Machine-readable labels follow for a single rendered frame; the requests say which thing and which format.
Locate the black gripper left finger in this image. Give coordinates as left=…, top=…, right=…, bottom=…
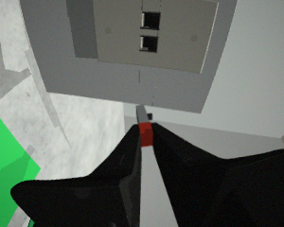
left=10, top=125, right=142, bottom=227

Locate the grey flat panel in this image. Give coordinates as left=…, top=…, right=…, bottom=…
left=20, top=0, right=238, bottom=114

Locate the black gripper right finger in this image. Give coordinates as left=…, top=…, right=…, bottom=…
left=151, top=122, right=284, bottom=227

